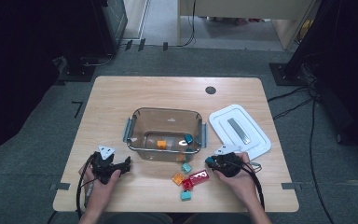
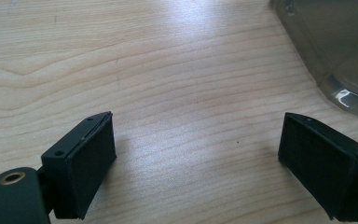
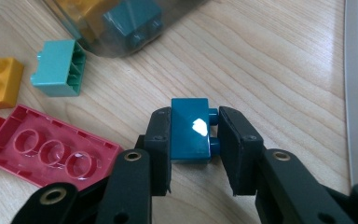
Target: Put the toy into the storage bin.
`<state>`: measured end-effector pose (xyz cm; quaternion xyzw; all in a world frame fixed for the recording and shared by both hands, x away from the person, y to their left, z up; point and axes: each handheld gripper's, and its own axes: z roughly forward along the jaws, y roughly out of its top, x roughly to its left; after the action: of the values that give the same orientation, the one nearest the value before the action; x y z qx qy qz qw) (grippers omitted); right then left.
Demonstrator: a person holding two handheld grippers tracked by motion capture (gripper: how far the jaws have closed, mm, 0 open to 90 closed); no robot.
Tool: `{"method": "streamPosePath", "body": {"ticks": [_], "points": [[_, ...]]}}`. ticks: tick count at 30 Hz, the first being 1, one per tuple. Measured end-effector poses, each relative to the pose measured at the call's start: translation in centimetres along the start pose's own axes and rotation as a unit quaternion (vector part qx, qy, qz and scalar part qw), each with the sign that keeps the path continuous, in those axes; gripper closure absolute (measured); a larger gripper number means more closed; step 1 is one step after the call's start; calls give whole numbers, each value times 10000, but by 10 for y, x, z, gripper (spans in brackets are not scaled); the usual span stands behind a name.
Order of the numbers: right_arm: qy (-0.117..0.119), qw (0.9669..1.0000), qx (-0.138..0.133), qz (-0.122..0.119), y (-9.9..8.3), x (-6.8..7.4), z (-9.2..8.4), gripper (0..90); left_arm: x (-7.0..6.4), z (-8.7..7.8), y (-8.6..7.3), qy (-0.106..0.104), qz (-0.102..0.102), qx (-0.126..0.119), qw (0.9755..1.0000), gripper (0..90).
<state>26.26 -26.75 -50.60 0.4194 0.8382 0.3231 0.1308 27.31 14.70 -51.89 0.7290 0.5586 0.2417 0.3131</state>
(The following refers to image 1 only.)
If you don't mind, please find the light wooden desk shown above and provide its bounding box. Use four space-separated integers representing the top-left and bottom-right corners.
176 0 320 50

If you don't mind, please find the black floor cable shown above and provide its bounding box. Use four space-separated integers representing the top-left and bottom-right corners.
309 99 336 224
267 85 311 104
272 97 314 121

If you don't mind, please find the white container lid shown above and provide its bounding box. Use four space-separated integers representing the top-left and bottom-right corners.
208 104 272 161

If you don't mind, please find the black metal stand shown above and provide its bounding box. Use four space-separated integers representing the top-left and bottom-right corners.
268 0 329 87

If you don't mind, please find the dark curtain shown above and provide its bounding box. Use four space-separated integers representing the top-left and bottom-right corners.
0 0 103 162
310 0 358 160

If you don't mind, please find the person's left hand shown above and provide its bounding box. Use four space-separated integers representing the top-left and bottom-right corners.
78 161 122 204

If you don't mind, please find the black hanging cable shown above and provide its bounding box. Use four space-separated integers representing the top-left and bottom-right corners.
176 0 198 48

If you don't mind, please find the grey cable plug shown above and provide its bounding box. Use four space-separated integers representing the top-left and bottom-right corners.
250 161 264 173
83 182 94 208

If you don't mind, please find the person's right hand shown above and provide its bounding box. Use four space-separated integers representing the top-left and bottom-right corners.
213 151 259 202

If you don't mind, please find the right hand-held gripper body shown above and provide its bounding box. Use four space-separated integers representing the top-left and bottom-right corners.
213 144 246 178

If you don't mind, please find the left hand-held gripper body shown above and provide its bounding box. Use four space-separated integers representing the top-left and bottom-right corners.
89 145 122 186

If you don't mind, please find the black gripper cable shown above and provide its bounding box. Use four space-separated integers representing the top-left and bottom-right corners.
229 160 266 211
75 153 96 220

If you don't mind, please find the grey tape strip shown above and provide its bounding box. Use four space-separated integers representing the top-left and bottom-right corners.
48 182 71 191

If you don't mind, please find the clear plastic storage container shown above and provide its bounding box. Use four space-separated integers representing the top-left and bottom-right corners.
122 106 209 163

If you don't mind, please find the black stand base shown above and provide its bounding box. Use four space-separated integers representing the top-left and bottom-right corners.
57 55 97 83

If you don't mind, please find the yellow object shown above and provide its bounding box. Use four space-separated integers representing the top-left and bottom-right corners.
297 19 315 43

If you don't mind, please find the black tape corner mark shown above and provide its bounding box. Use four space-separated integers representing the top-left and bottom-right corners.
71 100 84 119

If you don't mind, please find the grey floor cable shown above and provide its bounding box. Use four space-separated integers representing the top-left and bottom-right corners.
80 43 129 68

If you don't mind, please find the red long toy brick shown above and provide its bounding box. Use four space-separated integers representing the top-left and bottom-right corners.
188 169 210 186

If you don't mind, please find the red square toy brick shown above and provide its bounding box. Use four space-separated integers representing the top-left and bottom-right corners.
181 177 195 191

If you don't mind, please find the dark cabinet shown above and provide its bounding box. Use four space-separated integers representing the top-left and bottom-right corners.
101 0 129 56

